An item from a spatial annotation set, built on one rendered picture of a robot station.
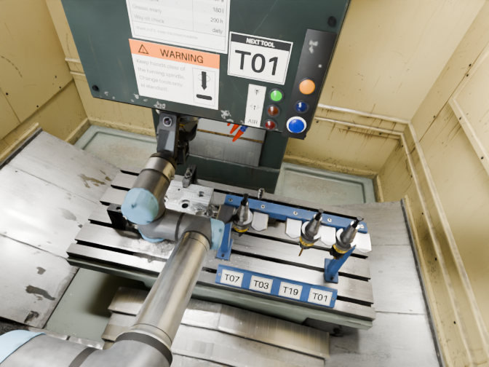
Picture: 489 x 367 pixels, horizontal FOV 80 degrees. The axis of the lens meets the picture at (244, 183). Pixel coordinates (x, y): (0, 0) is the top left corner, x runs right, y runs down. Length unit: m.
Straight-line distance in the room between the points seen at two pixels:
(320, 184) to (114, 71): 1.60
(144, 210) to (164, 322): 0.24
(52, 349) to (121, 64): 0.46
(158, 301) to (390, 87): 1.52
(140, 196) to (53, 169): 1.23
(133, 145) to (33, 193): 0.71
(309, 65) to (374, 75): 1.20
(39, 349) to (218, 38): 0.51
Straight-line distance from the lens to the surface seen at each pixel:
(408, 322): 1.43
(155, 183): 0.69
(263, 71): 0.52
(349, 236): 0.94
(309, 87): 0.52
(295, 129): 0.57
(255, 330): 1.27
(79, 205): 1.75
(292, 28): 0.49
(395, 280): 1.50
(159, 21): 0.54
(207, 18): 0.51
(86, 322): 1.51
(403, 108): 1.84
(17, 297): 1.59
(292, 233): 0.93
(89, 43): 0.62
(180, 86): 0.58
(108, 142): 2.24
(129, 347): 0.51
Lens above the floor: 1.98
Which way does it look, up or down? 48 degrees down
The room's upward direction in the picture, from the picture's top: 8 degrees clockwise
